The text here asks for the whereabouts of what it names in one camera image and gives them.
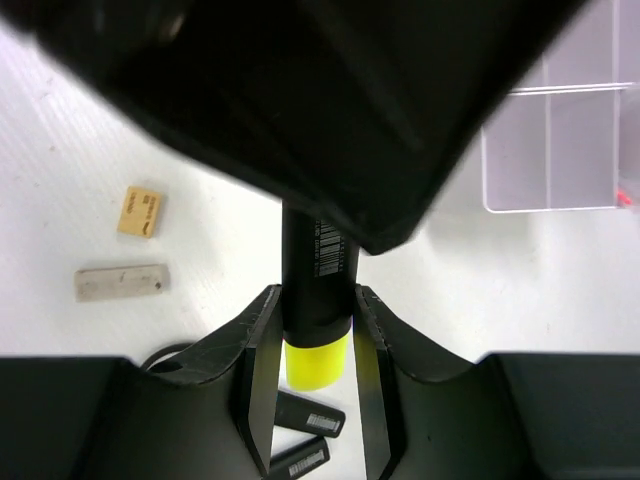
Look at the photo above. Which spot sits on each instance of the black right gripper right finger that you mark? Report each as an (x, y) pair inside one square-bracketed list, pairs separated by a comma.
[(427, 413)]

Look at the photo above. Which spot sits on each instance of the green highlighter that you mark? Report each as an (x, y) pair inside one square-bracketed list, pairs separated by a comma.
[(299, 460)]

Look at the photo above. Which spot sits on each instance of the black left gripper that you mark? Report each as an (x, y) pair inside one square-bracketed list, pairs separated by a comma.
[(354, 111)]

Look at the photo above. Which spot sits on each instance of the black handled scissors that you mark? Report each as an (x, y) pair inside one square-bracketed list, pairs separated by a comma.
[(161, 361)]

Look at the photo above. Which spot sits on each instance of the blue highlighter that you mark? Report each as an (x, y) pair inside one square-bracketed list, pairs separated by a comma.
[(301, 414)]

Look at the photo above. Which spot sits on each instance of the tan small eraser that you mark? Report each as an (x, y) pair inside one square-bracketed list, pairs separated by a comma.
[(140, 213)]

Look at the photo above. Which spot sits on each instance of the white divided organizer right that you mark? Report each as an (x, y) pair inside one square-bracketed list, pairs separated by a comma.
[(554, 142)]

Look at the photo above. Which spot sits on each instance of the yellow highlighter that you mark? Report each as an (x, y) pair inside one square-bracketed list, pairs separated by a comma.
[(319, 268)]

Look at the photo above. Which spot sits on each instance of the beige long eraser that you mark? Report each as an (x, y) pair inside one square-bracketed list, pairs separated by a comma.
[(106, 284)]

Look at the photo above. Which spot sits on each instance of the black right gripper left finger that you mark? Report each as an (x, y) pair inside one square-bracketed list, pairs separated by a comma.
[(205, 413)]

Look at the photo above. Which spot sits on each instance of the pink pen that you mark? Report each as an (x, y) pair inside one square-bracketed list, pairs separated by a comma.
[(623, 198)]

